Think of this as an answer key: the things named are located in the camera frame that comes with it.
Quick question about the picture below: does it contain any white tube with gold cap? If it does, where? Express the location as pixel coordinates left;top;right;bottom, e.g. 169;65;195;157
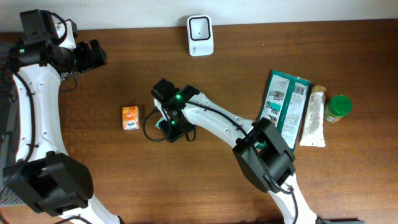
299;85;326;147

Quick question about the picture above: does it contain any grey plastic mesh basket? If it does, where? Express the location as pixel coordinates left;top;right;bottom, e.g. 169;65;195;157
1;41;20;169

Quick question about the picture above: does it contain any right black camera cable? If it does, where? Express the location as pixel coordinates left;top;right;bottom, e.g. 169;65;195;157
142;99;299;224

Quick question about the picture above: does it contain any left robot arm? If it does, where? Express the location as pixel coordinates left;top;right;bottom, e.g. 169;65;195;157
1;9;121;223

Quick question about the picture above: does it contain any black camera cable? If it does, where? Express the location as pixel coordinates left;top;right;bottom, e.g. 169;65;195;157
142;99;299;224
0;12;78;224

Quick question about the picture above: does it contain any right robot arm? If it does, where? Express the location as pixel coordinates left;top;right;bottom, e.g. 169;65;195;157
151;79;321;223

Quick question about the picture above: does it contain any left black camera cable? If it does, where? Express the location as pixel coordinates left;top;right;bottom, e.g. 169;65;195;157
0;12;78;224

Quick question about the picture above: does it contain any mint green packet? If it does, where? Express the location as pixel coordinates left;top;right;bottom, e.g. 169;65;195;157
155;117;165;129

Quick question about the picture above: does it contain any small orange box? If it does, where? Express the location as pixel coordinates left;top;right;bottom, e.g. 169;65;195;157
122;106;140;131

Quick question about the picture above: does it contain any green 3M package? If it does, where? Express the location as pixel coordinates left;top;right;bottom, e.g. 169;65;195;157
259;70;312;150

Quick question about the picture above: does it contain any green lidded jar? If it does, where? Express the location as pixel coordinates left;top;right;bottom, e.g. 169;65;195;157
324;95;353;123

